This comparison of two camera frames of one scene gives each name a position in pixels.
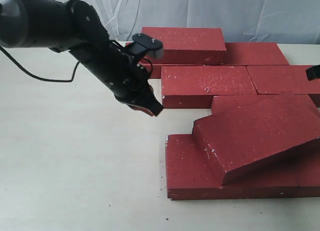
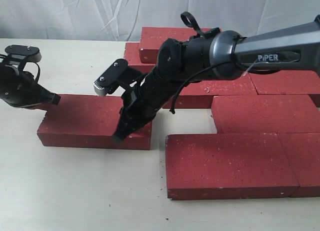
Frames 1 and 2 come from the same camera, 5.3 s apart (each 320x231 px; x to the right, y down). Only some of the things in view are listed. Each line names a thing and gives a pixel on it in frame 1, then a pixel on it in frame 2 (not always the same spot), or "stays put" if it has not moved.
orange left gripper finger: x=141 y=109 -> x=44 y=107
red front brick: x=278 y=149 -> x=89 y=121
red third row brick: x=298 y=104 stays put
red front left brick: x=192 y=173 stays put
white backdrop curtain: x=245 y=16 stays put
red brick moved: x=193 y=87 stays put
